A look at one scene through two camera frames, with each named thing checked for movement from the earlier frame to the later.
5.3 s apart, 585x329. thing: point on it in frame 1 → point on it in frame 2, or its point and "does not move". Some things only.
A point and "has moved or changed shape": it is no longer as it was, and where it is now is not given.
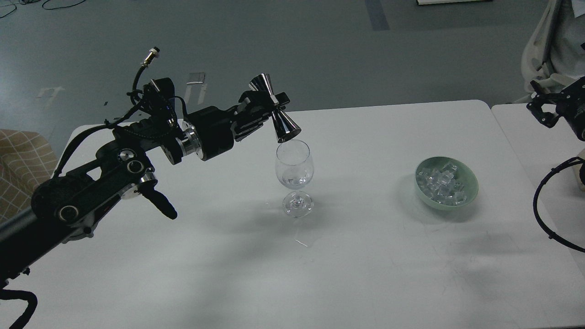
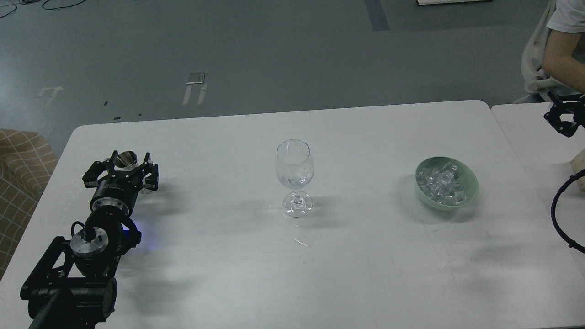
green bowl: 445,183 does not move
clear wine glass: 294,169 does not move
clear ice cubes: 440,185 does not move
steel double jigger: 285,127 has moved or changed shape
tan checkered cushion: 26,160 does not move
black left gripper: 210,131 → 119,190
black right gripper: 571,105 → 566,116
